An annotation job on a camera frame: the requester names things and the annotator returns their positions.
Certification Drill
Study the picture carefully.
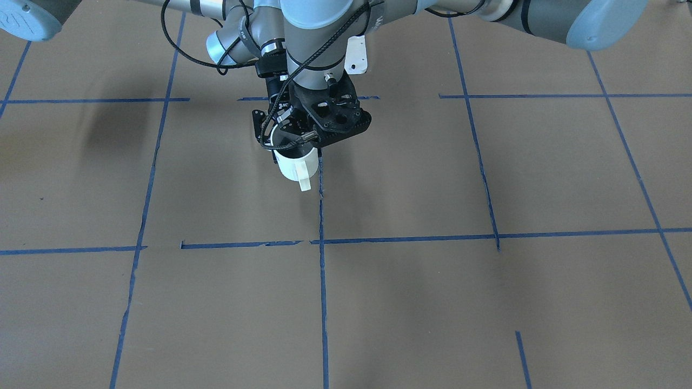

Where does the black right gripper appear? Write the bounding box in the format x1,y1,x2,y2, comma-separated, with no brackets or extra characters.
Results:
252,54,303,155

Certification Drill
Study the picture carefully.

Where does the white ribbed HOME mug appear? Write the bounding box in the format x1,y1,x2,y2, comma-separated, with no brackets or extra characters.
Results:
270,125,319,191

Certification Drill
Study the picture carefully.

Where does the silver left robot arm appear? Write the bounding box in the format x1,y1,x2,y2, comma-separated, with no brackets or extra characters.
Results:
279,1,648,90

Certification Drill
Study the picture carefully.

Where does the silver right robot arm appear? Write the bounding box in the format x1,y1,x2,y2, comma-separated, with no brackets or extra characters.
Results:
2,1,318,152

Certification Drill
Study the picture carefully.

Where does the black braided cable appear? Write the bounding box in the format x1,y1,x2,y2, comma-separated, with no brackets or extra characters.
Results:
259,0,374,151
161,0,260,76

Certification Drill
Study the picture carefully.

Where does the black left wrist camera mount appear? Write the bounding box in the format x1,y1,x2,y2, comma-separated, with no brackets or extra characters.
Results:
282,73,372,148

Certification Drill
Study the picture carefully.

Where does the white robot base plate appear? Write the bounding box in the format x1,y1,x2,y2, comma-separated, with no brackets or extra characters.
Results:
344,36,369,75

